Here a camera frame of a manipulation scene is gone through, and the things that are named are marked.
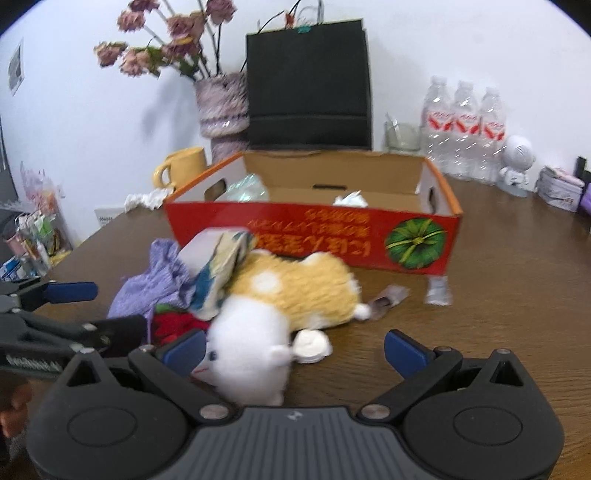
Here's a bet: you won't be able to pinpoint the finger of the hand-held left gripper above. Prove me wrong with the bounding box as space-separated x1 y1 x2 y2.
0 277 99 315
0 310 149 358

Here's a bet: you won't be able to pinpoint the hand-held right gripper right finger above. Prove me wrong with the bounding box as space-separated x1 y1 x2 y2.
359 329 539 424

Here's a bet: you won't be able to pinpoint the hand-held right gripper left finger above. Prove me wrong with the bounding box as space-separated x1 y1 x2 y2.
54 329 234 424

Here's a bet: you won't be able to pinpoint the red fabric rose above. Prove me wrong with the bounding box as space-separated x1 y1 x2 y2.
151 304 211 346

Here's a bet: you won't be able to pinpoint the purple cloth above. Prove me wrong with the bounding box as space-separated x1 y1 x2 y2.
107 239 195 320

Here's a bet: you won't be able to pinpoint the small brown wrapper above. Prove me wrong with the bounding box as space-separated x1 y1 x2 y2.
368 283 411 320

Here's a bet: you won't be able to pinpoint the small clear packet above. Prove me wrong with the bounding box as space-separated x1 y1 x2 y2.
424 276 453 306

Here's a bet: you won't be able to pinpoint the yellow and white plush toy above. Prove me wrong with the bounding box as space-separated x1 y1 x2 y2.
191 249 373 407

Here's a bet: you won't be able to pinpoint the red cardboard box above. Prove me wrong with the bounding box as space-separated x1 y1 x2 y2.
164 150 464 278

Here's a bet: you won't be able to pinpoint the person's left hand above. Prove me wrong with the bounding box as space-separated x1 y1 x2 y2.
0 381 34 440

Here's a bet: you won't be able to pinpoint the cluttered organizer with small goods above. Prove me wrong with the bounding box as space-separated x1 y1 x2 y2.
0 161 75 283

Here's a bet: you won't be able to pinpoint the white booklet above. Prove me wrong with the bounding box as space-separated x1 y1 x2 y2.
94 206 126 228

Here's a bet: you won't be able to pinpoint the white crumpled tissue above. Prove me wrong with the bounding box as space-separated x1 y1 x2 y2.
332 190 371 208
123 187 176 214

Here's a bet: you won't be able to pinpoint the yellow mug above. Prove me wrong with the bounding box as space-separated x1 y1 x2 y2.
153 147 208 190

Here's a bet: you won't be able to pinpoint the clear green plastic bag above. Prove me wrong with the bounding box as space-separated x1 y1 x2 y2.
225 174 270 204

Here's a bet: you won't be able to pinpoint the glass cup with spoon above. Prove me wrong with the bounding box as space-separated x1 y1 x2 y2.
384 113 422 153

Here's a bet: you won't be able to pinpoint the printed tin box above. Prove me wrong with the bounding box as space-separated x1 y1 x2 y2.
535 165 585 213

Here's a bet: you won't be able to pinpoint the white robot figure speaker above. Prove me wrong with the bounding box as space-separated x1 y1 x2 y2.
497 135 537 198

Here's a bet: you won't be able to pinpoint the pink mottled vase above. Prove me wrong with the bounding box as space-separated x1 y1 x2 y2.
193 72 251 165

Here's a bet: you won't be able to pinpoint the black paper bag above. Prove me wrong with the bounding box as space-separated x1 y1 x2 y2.
245 0 373 151

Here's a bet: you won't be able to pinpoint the dried pink roses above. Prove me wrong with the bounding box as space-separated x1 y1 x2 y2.
93 0 237 82

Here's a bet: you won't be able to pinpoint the paper sheet on wall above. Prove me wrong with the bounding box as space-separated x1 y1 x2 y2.
8 39 25 96

